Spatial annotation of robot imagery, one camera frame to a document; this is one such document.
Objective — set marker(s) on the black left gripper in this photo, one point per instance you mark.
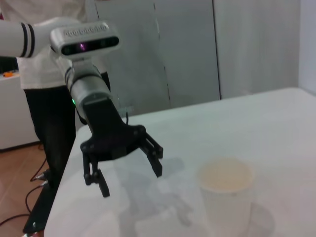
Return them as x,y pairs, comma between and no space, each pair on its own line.
108,138

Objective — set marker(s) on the white paper cup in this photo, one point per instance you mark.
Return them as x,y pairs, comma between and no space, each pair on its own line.
222,205

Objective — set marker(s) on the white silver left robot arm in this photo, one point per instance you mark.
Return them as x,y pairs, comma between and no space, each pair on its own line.
14,39

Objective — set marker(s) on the person in white shirt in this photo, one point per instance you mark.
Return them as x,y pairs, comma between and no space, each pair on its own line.
47,74

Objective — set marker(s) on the white cabinet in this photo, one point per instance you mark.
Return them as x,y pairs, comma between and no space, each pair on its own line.
14,111

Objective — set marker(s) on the small orange object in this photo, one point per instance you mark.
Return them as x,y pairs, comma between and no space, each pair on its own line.
8,74

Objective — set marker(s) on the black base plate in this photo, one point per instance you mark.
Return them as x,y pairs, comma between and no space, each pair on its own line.
42,202

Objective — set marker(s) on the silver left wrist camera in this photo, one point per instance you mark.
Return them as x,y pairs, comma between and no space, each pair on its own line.
86,34

